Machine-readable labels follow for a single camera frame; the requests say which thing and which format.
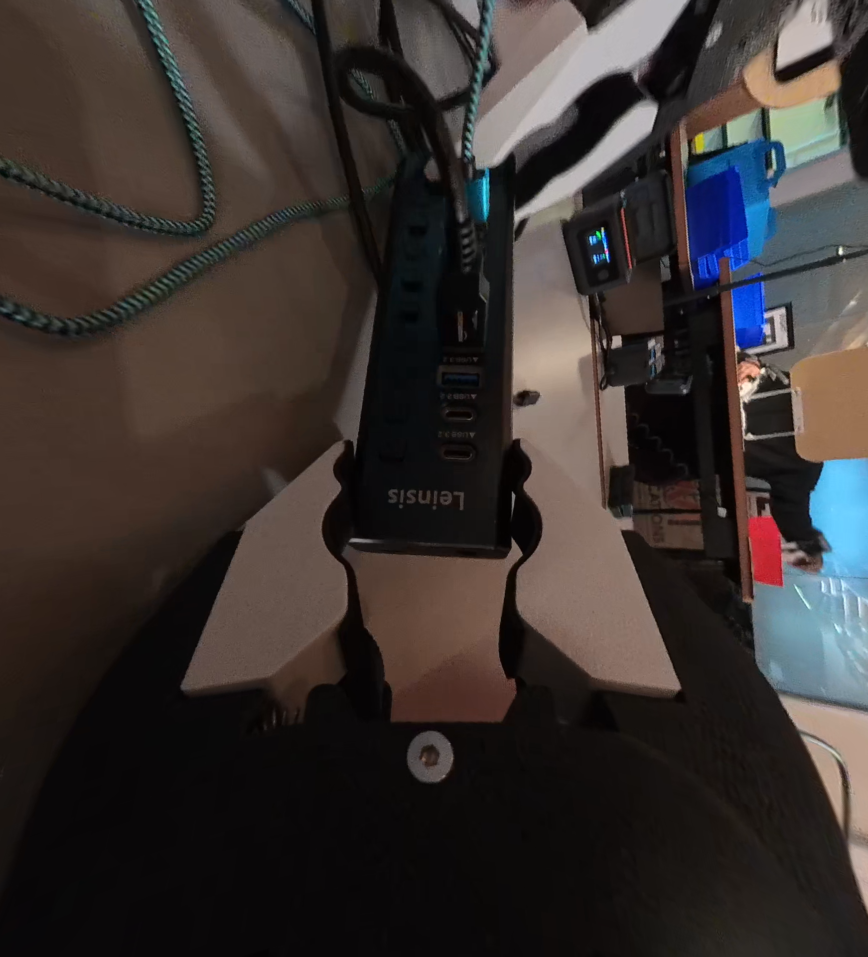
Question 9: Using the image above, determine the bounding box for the thin black cable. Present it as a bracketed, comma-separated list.
[310, 0, 383, 274]

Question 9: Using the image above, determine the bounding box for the black box device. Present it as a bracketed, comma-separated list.
[621, 170, 674, 263]

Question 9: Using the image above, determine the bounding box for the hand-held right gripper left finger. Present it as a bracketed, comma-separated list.
[180, 440, 392, 722]

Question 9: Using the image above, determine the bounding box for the blue plastic crate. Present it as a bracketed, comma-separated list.
[684, 138, 788, 289]
[731, 273, 771, 354]

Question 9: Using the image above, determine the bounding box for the grey usb dock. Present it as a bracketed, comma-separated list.
[602, 335, 695, 395]

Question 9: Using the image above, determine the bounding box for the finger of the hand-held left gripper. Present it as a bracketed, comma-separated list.
[512, 103, 665, 221]
[471, 0, 704, 169]

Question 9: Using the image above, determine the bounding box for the black usb hub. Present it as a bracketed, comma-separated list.
[348, 153, 517, 558]

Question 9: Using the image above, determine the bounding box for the teal braided usb cable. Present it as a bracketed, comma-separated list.
[0, 0, 498, 337]

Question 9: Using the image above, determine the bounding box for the metal wire frame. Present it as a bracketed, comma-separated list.
[800, 729, 854, 838]

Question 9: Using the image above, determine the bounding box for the printed cardboard box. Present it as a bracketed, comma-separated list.
[632, 478, 704, 550]

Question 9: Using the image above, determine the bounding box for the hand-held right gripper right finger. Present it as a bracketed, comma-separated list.
[500, 440, 685, 704]

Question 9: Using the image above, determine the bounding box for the tan wooden panel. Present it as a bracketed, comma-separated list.
[790, 344, 868, 462]

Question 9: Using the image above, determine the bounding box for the black braided cable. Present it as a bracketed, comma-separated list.
[333, 46, 491, 345]

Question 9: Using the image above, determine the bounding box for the black device with lit display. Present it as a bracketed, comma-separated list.
[563, 203, 633, 296]

